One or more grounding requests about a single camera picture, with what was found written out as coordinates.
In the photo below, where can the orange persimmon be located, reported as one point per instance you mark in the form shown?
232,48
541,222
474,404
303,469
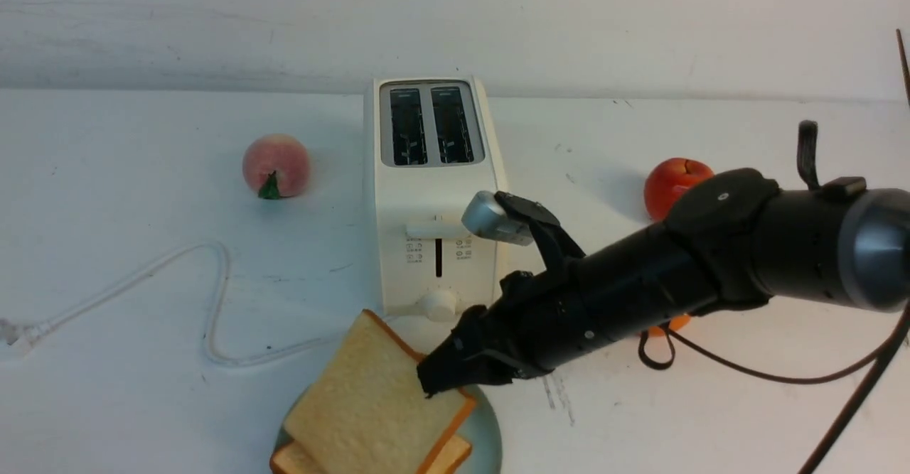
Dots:
674,324

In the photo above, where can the toasted bread slice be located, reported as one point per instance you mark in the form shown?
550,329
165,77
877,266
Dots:
293,458
367,412

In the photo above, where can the pink peach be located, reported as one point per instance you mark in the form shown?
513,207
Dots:
276,166

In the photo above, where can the white two-slot toaster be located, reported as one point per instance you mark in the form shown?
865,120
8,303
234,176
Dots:
430,147

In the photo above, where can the light green round plate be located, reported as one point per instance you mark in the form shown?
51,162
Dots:
480,429

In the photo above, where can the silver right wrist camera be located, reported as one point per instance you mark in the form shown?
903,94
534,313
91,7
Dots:
486,217

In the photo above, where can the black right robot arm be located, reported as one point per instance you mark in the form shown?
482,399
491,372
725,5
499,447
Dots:
730,243

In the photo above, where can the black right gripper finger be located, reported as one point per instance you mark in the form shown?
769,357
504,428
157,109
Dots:
466,358

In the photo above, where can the red apple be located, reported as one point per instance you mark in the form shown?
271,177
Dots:
668,181

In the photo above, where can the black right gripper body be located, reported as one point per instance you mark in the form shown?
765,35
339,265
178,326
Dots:
546,314

